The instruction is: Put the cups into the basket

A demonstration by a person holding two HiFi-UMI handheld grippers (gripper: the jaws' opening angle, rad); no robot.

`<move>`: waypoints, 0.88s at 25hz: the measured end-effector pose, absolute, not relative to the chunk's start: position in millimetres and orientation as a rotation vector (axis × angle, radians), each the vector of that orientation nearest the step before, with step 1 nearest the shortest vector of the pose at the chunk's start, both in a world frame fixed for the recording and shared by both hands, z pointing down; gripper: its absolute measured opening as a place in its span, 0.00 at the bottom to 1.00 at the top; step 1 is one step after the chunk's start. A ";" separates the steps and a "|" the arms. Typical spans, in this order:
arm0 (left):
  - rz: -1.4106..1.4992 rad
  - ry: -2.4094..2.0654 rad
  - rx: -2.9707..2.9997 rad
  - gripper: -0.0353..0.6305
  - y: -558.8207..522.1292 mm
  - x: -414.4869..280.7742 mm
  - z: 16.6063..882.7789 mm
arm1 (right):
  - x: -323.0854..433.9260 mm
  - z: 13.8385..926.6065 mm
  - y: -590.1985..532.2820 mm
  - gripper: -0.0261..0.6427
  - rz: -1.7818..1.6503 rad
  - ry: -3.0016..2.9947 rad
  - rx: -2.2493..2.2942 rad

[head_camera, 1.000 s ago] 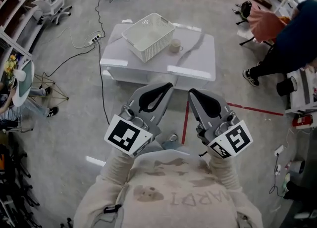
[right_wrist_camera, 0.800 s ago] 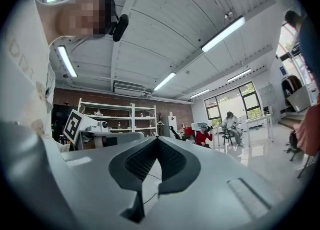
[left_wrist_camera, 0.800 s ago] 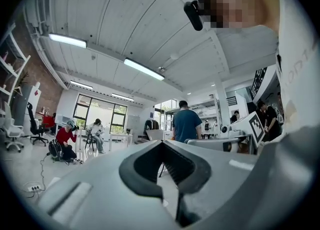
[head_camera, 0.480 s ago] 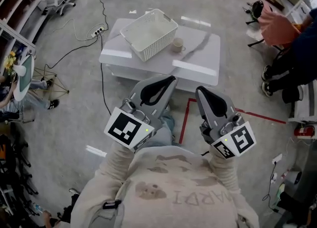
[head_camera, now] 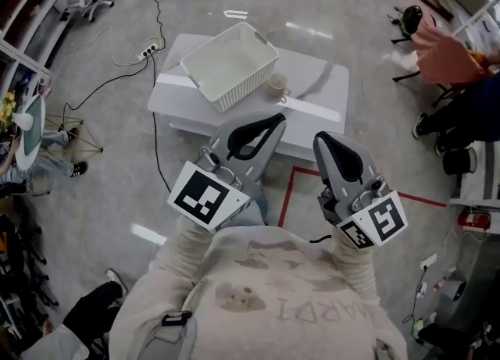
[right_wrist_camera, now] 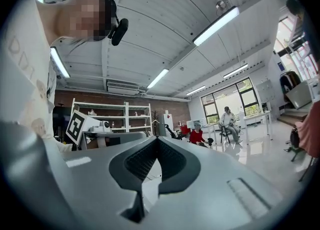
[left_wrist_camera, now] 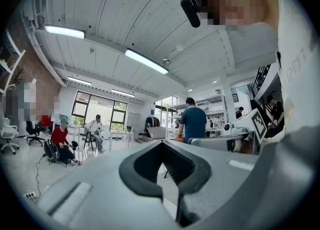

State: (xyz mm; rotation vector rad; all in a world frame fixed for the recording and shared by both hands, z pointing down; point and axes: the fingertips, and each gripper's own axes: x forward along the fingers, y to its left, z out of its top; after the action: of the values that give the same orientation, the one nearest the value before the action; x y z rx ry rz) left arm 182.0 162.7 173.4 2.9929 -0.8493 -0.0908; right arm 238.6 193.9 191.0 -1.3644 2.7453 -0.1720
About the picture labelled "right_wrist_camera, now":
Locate black coat stand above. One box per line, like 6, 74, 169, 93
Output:
151, 110, 161, 136

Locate long ceiling light bar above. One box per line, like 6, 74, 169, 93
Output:
192, 5, 240, 47
222, 63, 249, 79
146, 68, 170, 89
49, 46, 71, 79
185, 85, 207, 96

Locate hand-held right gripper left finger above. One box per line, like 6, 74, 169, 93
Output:
0, 120, 161, 230

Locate black head-worn camera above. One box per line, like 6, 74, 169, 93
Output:
107, 16, 130, 47

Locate black bag on stand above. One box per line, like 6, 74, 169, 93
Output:
284, 126, 305, 163

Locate person's white printed shirt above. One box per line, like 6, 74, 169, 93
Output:
0, 0, 74, 153

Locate wooden staircase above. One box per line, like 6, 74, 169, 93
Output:
276, 102, 314, 127

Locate black folding chair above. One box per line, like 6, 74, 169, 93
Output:
219, 124, 232, 144

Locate clothes rack with garments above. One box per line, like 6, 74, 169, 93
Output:
279, 70, 302, 95

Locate narrow white shelving rack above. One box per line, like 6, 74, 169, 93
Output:
125, 102, 153, 133

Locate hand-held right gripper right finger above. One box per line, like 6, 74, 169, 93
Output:
138, 136, 286, 230

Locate wide white shelving rack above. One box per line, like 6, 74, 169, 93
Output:
70, 97, 129, 133

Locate person's head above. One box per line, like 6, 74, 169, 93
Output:
39, 0, 118, 48

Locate white cabinet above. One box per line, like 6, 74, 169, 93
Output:
161, 110, 174, 137

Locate white table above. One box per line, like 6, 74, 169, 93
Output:
242, 110, 273, 145

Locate white ceiling air conditioner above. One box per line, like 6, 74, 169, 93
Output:
106, 80, 140, 95

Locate black framed window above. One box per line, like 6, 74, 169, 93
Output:
200, 77, 260, 125

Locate white lockers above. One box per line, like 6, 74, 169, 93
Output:
255, 79, 276, 103

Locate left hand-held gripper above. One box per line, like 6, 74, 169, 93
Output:
65, 110, 149, 151

